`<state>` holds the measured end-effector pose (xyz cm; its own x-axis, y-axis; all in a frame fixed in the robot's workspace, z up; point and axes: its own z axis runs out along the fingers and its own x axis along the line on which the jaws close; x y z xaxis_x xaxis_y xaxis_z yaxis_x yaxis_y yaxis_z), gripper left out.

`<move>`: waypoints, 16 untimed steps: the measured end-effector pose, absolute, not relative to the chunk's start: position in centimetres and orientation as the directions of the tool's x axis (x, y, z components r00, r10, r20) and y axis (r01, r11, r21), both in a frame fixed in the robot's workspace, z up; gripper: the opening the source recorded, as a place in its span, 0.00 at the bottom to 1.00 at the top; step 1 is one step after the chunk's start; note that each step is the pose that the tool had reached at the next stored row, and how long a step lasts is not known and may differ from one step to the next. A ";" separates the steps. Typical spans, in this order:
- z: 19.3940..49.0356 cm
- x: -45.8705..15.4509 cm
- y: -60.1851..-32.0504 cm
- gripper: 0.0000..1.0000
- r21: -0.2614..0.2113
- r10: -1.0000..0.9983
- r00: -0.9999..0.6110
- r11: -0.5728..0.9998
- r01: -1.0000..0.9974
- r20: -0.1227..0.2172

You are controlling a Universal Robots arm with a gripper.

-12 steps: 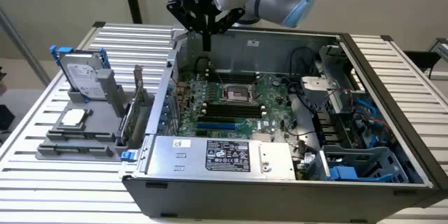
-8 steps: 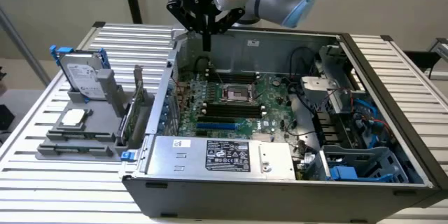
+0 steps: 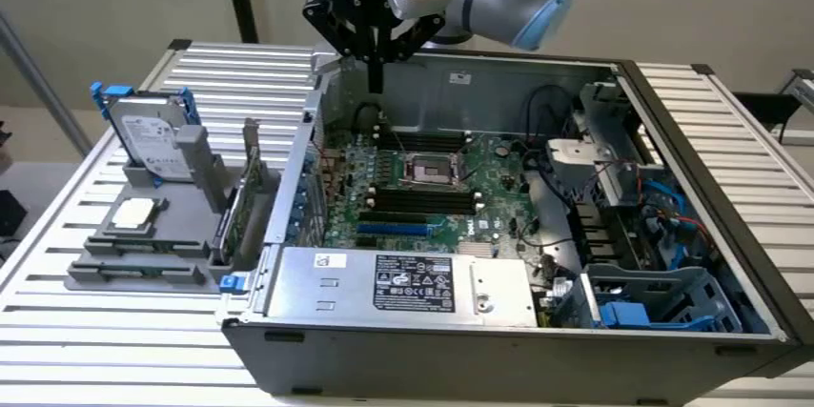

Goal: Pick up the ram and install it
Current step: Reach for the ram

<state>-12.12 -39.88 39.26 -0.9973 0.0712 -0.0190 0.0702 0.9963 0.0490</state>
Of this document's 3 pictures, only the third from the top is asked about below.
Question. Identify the open black PC case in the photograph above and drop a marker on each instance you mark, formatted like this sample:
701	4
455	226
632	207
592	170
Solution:
445	359

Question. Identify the silver power supply unit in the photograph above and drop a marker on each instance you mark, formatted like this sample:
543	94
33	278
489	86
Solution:
357	292

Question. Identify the grey equipment frame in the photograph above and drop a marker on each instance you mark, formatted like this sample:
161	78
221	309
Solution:
789	107

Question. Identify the green graphics card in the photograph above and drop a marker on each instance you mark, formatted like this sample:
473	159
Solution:
245	197

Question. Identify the green RAM stick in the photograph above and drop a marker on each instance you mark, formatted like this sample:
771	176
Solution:
156	246
144	271

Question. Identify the hard disk blue carrier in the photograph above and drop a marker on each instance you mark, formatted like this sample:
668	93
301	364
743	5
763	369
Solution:
150	135

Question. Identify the blue disk bay latch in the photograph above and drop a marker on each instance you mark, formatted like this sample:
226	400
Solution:
627	316

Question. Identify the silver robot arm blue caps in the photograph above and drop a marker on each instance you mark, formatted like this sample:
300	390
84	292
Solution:
509	2

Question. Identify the grey plastic disk bay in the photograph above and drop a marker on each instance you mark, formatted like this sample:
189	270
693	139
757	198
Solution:
661	292

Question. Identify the silver CPU chip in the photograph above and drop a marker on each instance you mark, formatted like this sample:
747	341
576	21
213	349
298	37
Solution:
134	212

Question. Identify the CPU socket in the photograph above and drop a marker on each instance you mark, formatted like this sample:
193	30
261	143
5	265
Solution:
430	169

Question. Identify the green motherboard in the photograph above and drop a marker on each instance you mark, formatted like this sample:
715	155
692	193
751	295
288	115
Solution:
497	197

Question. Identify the blue expansion slot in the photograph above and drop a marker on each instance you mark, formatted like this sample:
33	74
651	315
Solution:
392	229

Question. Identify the grey metal drive cage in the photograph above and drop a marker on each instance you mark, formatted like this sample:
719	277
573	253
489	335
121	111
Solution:
611	149

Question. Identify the black RAM slot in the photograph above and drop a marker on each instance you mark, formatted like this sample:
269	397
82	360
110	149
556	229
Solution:
424	203
424	197
424	149
424	134
424	139
424	190
424	144
424	210

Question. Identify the grey slanted metal pole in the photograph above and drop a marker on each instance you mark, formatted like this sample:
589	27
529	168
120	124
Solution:
38	83

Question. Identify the grey parts rack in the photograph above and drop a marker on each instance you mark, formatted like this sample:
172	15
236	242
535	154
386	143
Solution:
185	216

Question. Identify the blue case latch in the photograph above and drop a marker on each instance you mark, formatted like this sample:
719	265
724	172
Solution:
233	282

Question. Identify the black box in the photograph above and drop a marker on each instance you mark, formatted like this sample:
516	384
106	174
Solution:
11	214

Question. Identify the black expansion slot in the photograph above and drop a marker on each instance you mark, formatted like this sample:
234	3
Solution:
392	217

